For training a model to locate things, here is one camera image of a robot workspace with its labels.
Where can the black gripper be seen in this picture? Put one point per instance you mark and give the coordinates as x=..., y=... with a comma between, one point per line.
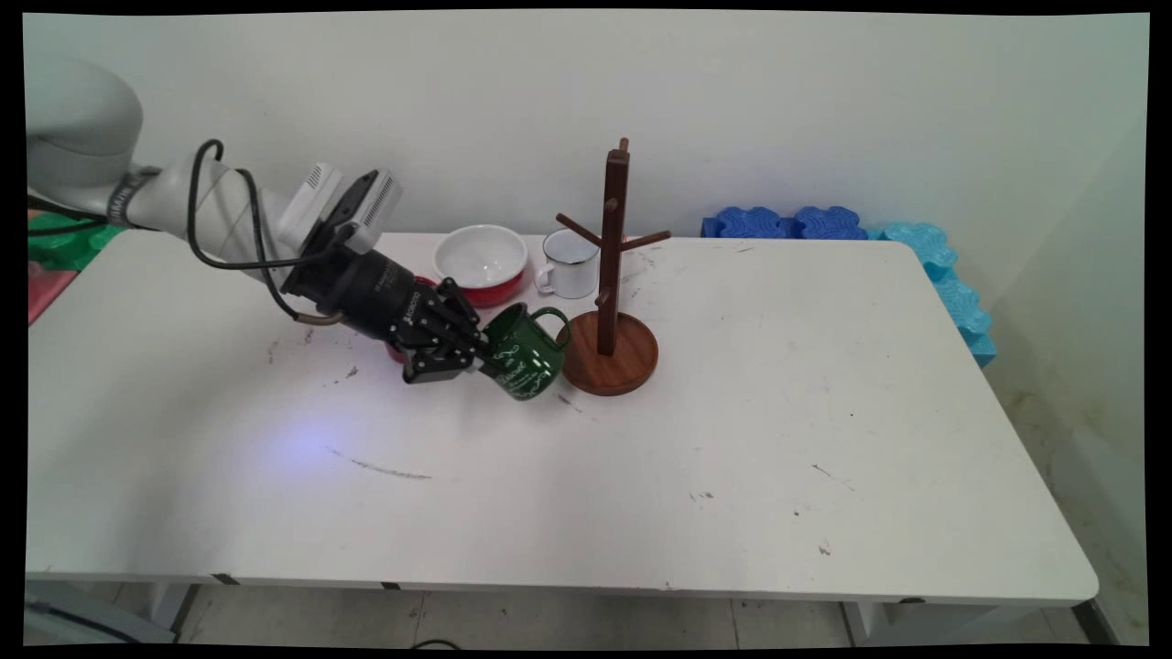
x=375, y=293

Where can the green printed mug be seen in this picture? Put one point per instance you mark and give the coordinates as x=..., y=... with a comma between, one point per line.
x=526, y=357

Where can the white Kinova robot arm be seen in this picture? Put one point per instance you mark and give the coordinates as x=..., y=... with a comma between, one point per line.
x=183, y=201

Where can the red mug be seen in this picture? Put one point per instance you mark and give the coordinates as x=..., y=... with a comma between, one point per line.
x=396, y=351

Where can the red and white bowl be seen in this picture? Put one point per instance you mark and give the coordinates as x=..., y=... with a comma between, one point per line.
x=481, y=256

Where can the white enamel mug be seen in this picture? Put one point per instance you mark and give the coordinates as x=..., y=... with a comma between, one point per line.
x=572, y=265

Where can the wooden mug tree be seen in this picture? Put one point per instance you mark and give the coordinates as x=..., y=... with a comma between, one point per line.
x=613, y=210

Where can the dark blue foam mat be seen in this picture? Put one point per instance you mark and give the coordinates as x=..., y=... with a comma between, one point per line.
x=787, y=222

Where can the white table leg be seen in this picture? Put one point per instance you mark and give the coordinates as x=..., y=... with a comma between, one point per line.
x=165, y=609
x=865, y=622

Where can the green foam mat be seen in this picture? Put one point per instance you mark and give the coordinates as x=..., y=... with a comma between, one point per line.
x=64, y=247

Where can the red foam mat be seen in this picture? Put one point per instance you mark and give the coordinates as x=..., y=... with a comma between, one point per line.
x=44, y=288

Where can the light blue foam mat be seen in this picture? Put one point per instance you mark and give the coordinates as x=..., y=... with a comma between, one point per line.
x=952, y=288

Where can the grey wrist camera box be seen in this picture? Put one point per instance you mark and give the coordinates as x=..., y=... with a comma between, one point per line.
x=352, y=206

